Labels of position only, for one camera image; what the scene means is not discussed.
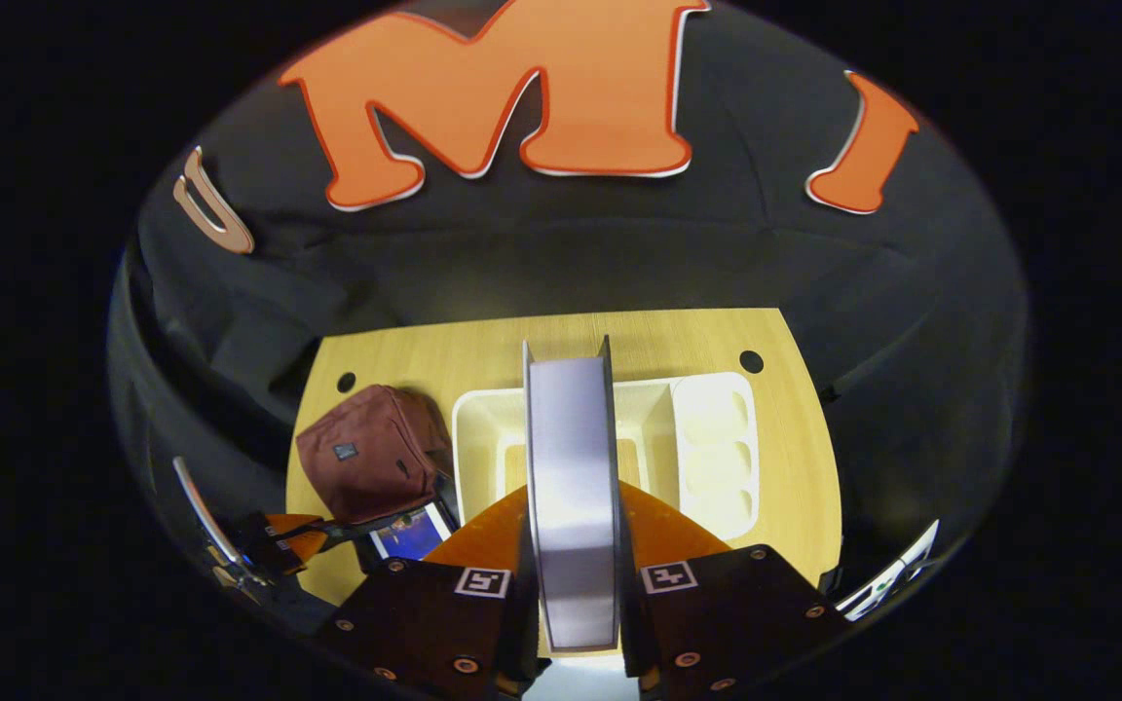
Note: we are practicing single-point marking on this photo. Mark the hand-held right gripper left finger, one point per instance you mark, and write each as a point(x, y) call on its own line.
point(425, 613)

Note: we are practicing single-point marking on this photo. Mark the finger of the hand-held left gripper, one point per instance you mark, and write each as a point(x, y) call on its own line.
point(313, 526)
point(303, 550)

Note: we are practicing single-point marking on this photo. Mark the blue book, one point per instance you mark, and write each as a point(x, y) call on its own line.
point(413, 537)

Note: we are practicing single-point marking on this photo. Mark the dark red schoolbag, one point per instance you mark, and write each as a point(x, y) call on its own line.
point(376, 453)

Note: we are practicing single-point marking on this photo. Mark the grey white book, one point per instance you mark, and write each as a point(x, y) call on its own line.
point(573, 487)

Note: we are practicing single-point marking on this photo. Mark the white flat object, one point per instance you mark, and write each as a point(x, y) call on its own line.
point(897, 570)

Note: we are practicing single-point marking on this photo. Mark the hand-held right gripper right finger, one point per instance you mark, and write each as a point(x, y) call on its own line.
point(736, 613)

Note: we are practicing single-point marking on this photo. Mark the cream bookshelf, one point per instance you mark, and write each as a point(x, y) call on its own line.
point(717, 458)

